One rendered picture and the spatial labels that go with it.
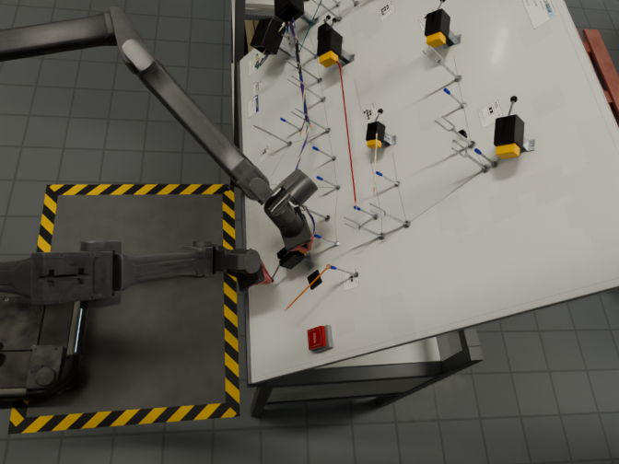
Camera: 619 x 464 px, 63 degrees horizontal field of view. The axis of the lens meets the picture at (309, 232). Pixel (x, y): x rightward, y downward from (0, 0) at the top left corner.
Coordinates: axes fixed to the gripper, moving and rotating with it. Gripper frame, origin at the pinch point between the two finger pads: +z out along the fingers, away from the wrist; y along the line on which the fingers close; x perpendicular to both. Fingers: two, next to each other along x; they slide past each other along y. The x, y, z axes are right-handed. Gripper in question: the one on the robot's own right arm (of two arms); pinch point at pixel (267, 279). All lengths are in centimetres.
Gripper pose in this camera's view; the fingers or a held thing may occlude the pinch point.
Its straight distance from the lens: 138.7
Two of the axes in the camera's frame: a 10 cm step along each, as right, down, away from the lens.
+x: -7.8, 5.2, 3.5
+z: 5.7, 3.6, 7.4
